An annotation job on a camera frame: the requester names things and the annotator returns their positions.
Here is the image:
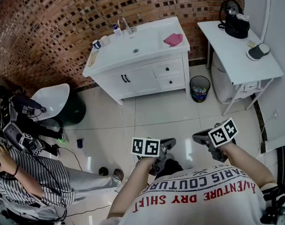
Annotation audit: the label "white side table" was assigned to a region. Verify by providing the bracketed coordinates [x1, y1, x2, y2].
[197, 20, 285, 116]

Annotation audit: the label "white pump soap bottle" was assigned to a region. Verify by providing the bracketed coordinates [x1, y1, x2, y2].
[112, 24, 123, 38]

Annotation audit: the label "white vanity sink cabinet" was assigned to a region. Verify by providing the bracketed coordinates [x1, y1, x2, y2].
[82, 16, 191, 105]

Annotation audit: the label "person's white printed t-shirt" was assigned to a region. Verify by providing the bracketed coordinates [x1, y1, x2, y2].
[106, 164, 285, 225]

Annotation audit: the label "black backpack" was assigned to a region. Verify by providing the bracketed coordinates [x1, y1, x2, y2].
[217, 0, 250, 39]

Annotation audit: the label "beige beanbag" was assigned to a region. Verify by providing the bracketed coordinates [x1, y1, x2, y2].
[210, 52, 248, 105]

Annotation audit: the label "black mesh waste bin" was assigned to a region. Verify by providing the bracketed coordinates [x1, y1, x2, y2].
[189, 75, 211, 103]

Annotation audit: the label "pink cloth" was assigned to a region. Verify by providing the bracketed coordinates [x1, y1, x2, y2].
[163, 33, 184, 47]

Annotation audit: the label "person's right forearm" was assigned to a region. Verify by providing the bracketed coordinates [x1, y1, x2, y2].
[221, 142, 278, 189]

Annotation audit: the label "white drawer with black knob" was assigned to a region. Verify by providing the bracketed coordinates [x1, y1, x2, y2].
[151, 58, 185, 79]
[157, 74, 185, 90]

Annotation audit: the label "person's left forearm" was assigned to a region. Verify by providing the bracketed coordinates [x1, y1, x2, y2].
[106, 157, 157, 220]

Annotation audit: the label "black harness straps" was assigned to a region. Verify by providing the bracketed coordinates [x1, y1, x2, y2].
[261, 184, 285, 225]

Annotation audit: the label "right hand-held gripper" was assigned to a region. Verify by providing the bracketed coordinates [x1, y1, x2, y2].
[192, 117, 239, 163]

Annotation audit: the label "chrome faucet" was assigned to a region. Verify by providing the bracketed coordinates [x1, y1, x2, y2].
[117, 16, 137, 35]

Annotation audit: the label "white cup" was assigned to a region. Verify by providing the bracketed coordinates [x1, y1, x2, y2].
[100, 35, 111, 47]

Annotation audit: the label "white shell chair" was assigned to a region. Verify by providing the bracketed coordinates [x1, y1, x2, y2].
[29, 83, 70, 121]

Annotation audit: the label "person's black trousers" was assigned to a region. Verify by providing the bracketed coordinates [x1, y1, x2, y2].
[160, 158, 184, 180]

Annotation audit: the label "beige wooden comb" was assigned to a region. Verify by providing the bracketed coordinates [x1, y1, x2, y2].
[87, 50, 100, 67]

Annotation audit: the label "white cabinet door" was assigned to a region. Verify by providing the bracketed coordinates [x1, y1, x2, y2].
[99, 72, 136, 100]
[124, 64, 161, 95]

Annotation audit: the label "heap of colourful wrappers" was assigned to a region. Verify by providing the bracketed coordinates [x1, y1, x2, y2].
[193, 85, 208, 102]

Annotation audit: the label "black floor cable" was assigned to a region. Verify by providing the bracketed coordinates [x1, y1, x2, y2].
[55, 145, 84, 172]

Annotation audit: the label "dark green barrel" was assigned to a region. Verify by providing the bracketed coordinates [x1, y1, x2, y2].
[55, 92, 87, 126]

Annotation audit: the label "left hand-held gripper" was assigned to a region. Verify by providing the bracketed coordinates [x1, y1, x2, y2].
[131, 136, 177, 177]

